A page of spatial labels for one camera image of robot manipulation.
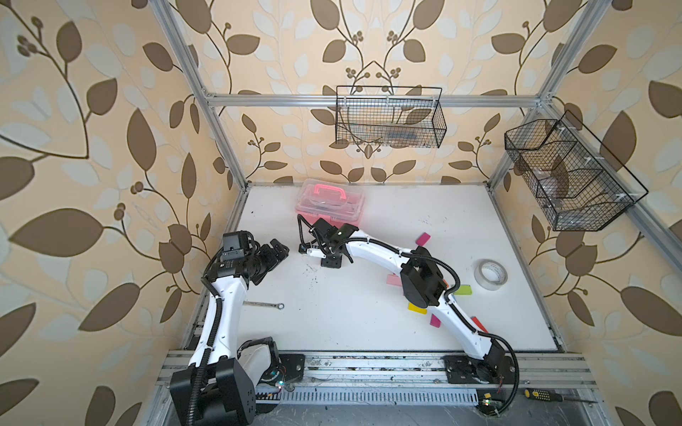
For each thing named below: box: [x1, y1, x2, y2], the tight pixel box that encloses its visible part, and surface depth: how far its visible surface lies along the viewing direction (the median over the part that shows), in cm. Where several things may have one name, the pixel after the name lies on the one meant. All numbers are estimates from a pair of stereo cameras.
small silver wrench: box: [242, 300, 286, 310], surface depth 88 cm
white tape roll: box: [473, 259, 509, 292], surface depth 93 cm
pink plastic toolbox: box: [295, 178, 366, 229], surface depth 104 cm
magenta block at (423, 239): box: [415, 231, 431, 247], surface depth 104 cm
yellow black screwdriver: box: [523, 387, 598, 404], surface depth 70 cm
